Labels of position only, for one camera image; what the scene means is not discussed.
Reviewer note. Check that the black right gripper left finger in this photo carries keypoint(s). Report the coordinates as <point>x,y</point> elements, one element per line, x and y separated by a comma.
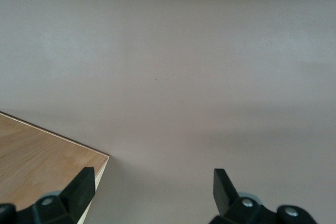
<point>76,195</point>

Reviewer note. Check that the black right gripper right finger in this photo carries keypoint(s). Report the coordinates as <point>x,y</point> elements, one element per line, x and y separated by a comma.
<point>225,197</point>

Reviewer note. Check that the wooden drawer cabinet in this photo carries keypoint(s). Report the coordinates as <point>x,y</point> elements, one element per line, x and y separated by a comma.
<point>39,155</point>

